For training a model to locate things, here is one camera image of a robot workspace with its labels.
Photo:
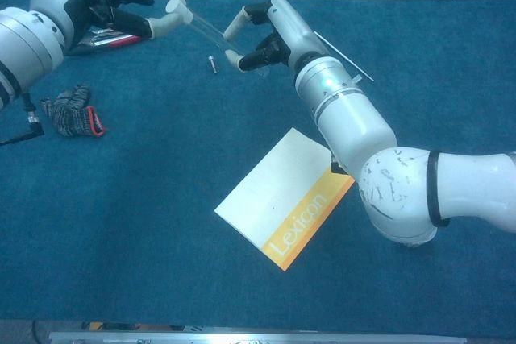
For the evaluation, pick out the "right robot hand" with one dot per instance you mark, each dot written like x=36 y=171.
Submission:
x=294 y=34

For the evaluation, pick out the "clear glass test tube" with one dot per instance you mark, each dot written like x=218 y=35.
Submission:
x=209 y=31

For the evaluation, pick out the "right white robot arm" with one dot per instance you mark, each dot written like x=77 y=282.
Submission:
x=354 y=126

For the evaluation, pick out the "thin metal rod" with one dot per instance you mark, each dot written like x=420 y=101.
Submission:
x=354 y=65

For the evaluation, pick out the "small metal bolt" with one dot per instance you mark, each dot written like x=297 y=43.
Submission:
x=212 y=64

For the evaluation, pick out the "grey knit work glove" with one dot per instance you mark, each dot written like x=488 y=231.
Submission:
x=72 y=114

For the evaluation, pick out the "white and yellow Lexicon book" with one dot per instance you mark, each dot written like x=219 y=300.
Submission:
x=278 y=199

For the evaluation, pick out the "blue felt table cover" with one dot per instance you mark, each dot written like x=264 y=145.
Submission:
x=141 y=219

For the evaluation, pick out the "aluminium frame rail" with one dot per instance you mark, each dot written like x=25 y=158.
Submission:
x=258 y=339

